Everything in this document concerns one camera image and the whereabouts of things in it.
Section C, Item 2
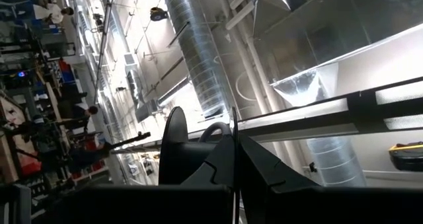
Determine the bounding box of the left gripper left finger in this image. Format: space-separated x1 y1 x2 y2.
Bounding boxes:
180 132 237 188

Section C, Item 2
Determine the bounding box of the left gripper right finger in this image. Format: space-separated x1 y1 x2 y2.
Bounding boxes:
238 132 320 188

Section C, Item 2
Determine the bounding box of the black beam with light strips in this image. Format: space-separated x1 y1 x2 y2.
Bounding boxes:
114 75 423 154

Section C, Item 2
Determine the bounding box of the black yellow tool case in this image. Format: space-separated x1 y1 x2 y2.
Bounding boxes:
389 141 423 172

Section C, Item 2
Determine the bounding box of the person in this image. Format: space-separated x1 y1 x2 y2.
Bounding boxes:
58 103 99 132
32 2 75 25

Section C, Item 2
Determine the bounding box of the ceiling air unit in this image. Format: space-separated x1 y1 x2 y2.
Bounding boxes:
249 0 423 106

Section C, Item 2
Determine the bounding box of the black ceiling spotlight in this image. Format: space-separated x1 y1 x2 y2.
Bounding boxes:
150 6 169 22

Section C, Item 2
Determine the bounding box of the silver spiral duct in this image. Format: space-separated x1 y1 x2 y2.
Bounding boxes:
306 136 367 188
161 0 233 119

